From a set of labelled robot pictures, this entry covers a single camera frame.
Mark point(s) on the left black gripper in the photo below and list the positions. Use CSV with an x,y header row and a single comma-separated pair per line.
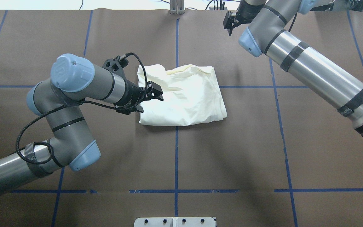
x,y
132,96

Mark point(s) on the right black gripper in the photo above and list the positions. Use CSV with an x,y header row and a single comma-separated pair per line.
x,y
246,13

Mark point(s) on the cream long sleeve shirt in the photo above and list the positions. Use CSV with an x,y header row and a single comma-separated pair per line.
x,y
191,96

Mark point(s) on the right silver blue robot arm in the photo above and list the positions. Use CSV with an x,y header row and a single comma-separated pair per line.
x,y
266,35

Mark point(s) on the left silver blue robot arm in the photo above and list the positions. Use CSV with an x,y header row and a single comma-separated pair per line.
x,y
73,81

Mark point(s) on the white mounting pillar with base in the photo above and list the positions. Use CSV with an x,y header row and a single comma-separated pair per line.
x,y
175,222

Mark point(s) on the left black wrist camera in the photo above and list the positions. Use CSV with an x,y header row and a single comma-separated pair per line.
x,y
116,65

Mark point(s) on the aluminium frame post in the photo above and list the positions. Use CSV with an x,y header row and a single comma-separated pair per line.
x,y
177,7

